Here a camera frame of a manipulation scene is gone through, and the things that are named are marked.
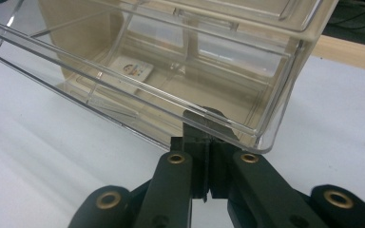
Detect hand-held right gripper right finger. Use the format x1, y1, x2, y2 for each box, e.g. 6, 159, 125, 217
202, 107, 240, 200

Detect black cable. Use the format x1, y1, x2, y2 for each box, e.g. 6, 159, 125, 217
331, 1, 365, 31

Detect clear plastic container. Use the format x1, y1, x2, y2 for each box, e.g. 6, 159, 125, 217
37, 0, 340, 146

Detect clear plastic drawer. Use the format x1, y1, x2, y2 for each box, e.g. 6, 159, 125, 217
0, 0, 310, 155
88, 0, 326, 33

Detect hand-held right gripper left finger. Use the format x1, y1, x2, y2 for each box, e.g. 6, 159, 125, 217
170, 108, 211, 202

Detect small sachet in container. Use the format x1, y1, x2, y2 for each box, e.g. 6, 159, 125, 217
110, 56, 155, 85

